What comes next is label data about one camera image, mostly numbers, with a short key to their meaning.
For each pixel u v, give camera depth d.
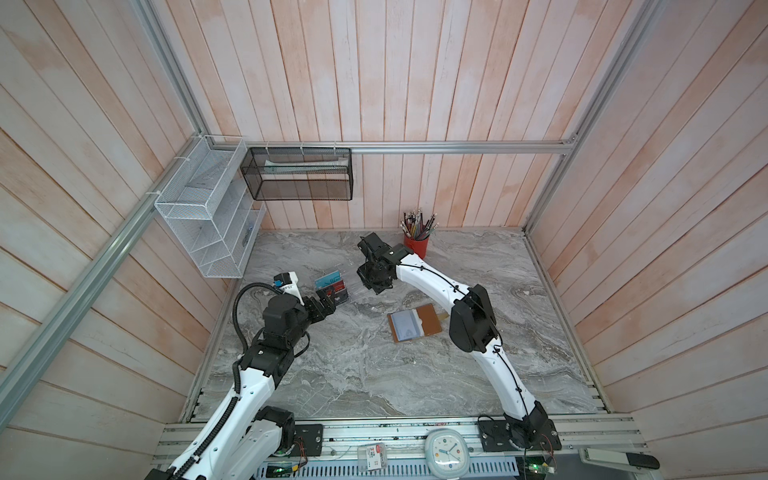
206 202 0.69
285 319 0.58
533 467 0.71
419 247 1.05
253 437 0.58
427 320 0.91
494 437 0.73
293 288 0.70
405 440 0.75
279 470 0.70
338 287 0.98
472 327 0.60
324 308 0.70
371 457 0.70
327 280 0.95
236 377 0.50
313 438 0.73
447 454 0.70
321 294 0.70
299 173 1.04
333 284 0.96
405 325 0.93
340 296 0.97
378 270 0.73
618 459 0.68
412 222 0.99
